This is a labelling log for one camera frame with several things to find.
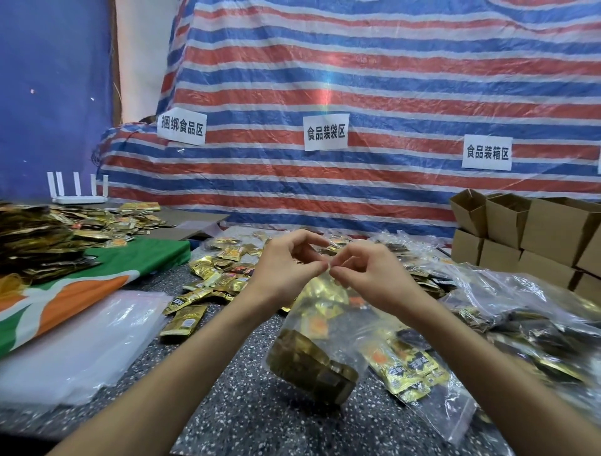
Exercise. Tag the person's right hand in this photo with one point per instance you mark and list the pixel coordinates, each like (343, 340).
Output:
(380, 282)

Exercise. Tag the person's left hand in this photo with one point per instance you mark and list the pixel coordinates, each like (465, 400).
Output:
(274, 272)

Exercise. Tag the person's left thumb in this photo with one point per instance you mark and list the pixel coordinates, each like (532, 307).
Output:
(312, 273)

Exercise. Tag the person's right thumb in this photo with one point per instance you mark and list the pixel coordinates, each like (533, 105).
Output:
(345, 279)

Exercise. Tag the clear zip bag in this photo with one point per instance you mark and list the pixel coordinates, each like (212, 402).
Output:
(324, 329)

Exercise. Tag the person's left forearm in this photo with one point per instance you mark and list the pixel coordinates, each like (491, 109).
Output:
(178, 376)

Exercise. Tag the person's right forearm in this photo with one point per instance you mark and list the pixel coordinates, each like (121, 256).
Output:
(497, 385)

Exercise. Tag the scattered pile of gold packets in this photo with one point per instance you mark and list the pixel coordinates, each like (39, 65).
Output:
(220, 272)

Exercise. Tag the bundle of gold packets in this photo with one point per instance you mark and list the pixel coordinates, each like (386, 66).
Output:
(312, 366)

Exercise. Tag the clear bag with snack packets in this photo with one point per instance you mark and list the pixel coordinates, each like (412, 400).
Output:
(418, 376)

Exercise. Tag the gold snack packet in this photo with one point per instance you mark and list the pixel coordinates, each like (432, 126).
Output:
(184, 322)

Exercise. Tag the white paper sign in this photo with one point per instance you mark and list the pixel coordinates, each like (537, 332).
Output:
(326, 132)
(487, 152)
(181, 127)

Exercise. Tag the red blue striped tarp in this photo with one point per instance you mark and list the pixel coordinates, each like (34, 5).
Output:
(375, 108)

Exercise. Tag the pile of filled clear bags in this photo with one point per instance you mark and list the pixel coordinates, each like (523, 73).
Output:
(516, 319)

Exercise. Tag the stack of brown cardboard boxes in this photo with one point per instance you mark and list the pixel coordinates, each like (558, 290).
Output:
(530, 239)

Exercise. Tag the green orange white cloth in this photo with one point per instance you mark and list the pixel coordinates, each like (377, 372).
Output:
(94, 286)

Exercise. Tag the stack of empty clear bags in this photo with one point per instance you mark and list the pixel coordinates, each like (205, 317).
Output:
(80, 343)

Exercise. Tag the white router with antennas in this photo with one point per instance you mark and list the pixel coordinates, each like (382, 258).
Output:
(77, 195)

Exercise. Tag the heap of gold black packets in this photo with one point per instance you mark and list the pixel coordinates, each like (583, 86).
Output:
(51, 235)

